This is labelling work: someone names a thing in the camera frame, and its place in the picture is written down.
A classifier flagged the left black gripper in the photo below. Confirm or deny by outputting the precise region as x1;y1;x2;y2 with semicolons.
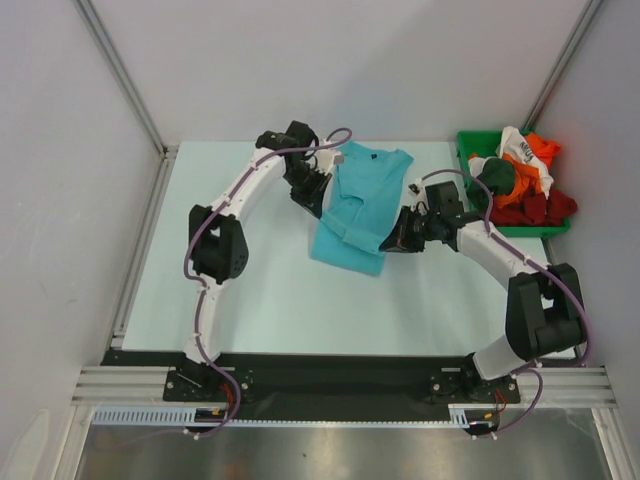
281;163;330;218

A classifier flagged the light blue t shirt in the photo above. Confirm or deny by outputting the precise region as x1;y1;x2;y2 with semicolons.
310;141;413;277

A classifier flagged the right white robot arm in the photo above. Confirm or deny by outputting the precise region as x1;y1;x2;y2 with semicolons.
379;181;588;401

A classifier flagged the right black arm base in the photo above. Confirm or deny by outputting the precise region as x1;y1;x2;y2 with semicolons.
426;368;521;404

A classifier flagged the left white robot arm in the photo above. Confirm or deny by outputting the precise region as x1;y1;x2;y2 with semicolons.
183;121;331;364

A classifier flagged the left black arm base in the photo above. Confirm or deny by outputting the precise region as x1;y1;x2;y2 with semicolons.
162;353;268;403

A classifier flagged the dark green t shirt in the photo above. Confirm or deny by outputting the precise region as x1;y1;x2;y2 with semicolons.
468;157;516;196

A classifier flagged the green plastic bin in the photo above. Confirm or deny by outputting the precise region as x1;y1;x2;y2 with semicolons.
455;130;571;239

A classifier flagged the red t shirt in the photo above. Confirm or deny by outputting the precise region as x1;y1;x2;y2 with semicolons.
490;189;578;227

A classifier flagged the orange t shirt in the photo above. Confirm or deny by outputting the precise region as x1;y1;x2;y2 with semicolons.
496;127;561;198

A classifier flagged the white printed t shirt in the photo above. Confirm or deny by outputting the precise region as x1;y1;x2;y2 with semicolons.
467;126;554;206

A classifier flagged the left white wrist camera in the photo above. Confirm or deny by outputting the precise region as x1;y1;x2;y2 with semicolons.
316;149;344;174

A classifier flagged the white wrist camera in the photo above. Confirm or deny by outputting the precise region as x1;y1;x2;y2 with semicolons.
316;149;344;174
407;178;425;198

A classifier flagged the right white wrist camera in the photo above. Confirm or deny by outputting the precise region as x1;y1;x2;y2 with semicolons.
407;178;425;198

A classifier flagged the right aluminium corner post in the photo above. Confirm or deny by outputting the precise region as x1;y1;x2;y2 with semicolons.
521;0;608;131

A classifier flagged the aluminium corner post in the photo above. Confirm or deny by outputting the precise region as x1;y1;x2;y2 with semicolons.
72;0;167;156
521;0;608;131

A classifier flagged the white cable duct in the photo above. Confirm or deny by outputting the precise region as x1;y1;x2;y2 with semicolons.
92;406;497;429

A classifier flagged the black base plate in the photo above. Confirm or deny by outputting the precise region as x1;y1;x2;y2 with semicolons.
99;348;585;422

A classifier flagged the aluminium front rail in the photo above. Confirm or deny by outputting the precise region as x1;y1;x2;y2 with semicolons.
71;366;617;409

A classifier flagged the left aluminium corner post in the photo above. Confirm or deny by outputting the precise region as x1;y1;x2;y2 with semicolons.
72;0;167;156

